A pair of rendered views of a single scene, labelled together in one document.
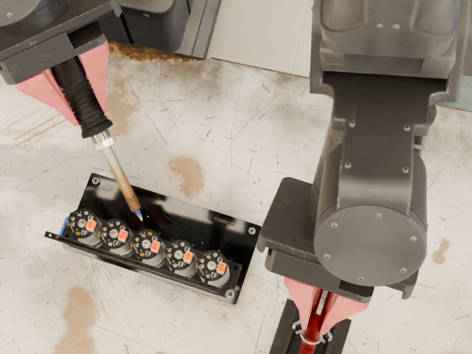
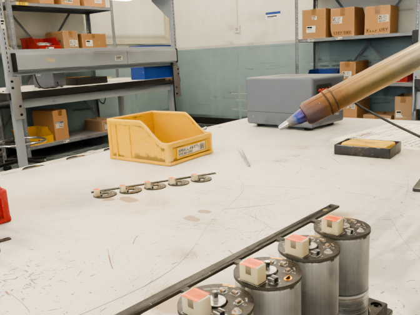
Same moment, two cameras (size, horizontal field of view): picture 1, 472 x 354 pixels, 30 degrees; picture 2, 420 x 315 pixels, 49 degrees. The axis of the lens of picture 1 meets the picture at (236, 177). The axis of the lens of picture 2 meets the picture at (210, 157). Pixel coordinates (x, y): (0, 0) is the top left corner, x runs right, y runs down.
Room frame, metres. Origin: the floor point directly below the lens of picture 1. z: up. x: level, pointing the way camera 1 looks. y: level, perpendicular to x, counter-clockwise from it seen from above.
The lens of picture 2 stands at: (0.19, -0.07, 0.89)
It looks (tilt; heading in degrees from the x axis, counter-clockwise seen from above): 12 degrees down; 106
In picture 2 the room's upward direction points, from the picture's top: 3 degrees counter-clockwise
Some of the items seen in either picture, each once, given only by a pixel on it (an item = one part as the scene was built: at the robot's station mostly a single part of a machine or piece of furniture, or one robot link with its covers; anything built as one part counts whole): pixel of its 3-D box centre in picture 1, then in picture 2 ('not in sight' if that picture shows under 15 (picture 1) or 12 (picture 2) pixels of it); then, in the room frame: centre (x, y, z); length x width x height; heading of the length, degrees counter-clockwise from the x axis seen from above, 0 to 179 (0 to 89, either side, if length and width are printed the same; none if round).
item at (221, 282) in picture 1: (213, 270); not in sight; (0.13, 0.03, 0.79); 0.02 x 0.02 x 0.05
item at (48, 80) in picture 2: not in sight; (49, 79); (-1.57, 2.44, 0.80); 0.15 x 0.12 x 0.10; 176
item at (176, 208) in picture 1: (162, 238); not in sight; (0.18, 0.07, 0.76); 0.16 x 0.07 x 0.01; 62
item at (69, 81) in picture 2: not in sight; (85, 80); (-1.48, 2.71, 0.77); 0.24 x 0.16 x 0.04; 66
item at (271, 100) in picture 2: not in sight; (294, 100); (0.10, 0.84, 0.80); 0.15 x 0.12 x 0.10; 152
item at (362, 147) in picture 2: not in sight; (367, 147); (0.22, 0.58, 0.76); 0.07 x 0.05 x 0.02; 159
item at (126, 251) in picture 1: (119, 239); (308, 300); (0.17, 0.11, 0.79); 0.02 x 0.02 x 0.05
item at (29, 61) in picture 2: not in sight; (107, 60); (-1.30, 2.70, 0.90); 1.30 x 0.06 x 0.12; 67
